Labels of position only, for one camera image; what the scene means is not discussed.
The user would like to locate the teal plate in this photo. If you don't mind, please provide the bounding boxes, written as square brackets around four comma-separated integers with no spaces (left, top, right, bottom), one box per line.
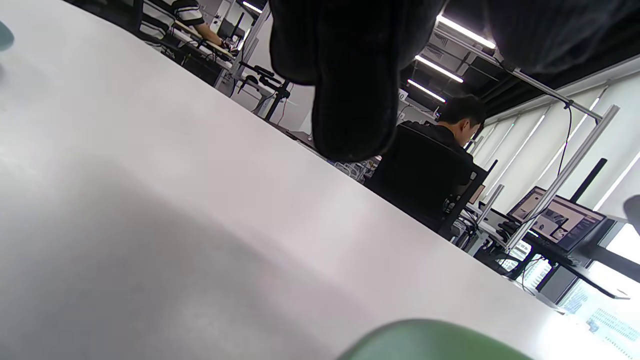
[0,20,15,53]

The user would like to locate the person's left hand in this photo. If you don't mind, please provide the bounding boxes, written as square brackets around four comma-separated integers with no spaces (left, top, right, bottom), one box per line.
[269,0,640,162]

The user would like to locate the computer monitor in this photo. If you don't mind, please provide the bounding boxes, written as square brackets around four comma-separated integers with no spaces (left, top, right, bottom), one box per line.
[507,186,616,253]

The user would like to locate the ceiling light strip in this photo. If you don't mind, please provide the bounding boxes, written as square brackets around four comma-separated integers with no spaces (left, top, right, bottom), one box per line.
[407,79,447,103]
[437,15,497,50]
[415,55,464,84]

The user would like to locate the green plate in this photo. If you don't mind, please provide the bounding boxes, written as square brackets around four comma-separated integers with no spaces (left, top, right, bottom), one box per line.
[337,319,536,360]

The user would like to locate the white window blind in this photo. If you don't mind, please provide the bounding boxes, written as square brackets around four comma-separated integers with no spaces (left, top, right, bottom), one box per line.
[472,75,640,213]

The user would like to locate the aluminium frame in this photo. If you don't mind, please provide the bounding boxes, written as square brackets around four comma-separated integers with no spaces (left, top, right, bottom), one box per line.
[492,50,621,251]

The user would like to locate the black monitor pole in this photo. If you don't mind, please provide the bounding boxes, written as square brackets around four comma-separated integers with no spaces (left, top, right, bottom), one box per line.
[570,158,608,203]

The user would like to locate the black curved desk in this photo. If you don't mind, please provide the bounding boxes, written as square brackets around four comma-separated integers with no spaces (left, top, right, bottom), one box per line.
[480,215,632,301]

